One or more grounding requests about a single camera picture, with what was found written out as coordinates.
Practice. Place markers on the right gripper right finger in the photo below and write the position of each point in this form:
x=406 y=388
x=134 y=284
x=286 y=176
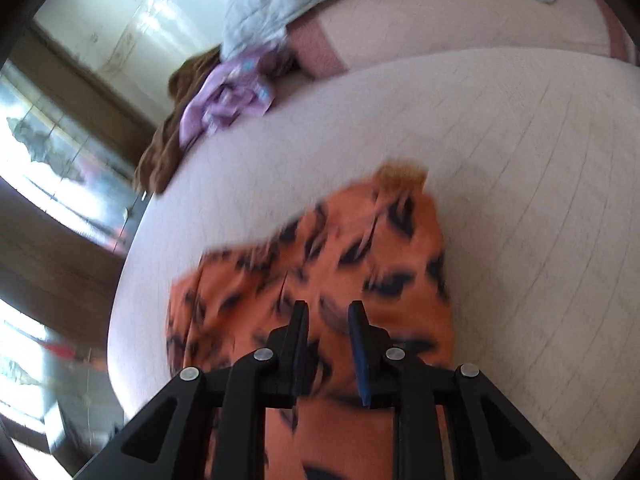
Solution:
x=454 y=421

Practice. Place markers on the brown garment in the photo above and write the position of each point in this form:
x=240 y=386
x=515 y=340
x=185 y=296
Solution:
x=161 y=159

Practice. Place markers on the orange black floral garment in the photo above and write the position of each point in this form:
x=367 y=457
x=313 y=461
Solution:
x=377 y=241

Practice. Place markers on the purple crumpled garment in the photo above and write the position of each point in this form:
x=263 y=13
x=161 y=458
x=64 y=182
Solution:
x=239 y=86

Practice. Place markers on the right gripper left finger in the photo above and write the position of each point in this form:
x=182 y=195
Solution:
x=212 y=425

